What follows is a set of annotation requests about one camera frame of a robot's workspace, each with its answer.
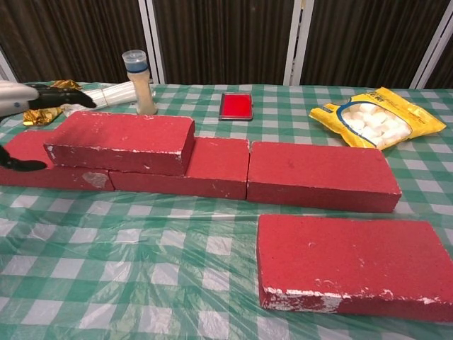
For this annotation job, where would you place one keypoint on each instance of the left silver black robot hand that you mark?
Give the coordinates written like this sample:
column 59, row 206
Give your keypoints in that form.
column 14, row 97

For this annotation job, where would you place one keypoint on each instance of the red foam brick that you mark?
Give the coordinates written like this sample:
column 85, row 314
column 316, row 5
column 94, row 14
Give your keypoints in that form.
column 120, row 134
column 219, row 163
column 318, row 173

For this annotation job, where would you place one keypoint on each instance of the red brick white chipped edge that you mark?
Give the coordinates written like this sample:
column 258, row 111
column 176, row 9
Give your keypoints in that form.
column 354, row 262

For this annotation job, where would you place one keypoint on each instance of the gold foil package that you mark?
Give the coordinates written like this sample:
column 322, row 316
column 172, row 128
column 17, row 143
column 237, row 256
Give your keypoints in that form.
column 39, row 117

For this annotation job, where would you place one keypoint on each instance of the red brick grey patch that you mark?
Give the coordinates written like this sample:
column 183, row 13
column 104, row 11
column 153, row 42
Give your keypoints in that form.
column 53, row 178

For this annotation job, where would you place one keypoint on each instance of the bundle of white straws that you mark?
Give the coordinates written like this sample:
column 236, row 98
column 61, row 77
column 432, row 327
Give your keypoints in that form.
column 117, row 93

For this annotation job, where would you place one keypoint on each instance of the clear bottle blue cap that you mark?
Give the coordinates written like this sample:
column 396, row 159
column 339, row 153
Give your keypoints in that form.
column 144, row 95

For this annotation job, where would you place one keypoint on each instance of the clear plastic sheet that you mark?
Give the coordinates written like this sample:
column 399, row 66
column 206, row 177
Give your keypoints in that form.
column 141, row 269

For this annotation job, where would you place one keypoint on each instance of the dark brown pleated curtain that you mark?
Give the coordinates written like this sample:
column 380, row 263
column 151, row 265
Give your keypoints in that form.
column 226, row 39

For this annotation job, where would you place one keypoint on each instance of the red ink pad case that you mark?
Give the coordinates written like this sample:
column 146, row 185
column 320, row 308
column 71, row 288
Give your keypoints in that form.
column 236, row 106

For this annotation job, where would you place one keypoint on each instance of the green white checkered tablecloth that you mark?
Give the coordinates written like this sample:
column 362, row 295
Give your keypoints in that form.
column 283, row 106

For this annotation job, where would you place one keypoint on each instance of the yellow bag white cubes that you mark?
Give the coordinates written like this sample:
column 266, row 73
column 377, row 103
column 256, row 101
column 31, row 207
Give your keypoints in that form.
column 371, row 120

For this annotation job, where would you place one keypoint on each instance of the white metal frame post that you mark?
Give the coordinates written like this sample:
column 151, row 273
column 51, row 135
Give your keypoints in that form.
column 6, row 69
column 431, row 53
column 152, row 42
column 299, row 42

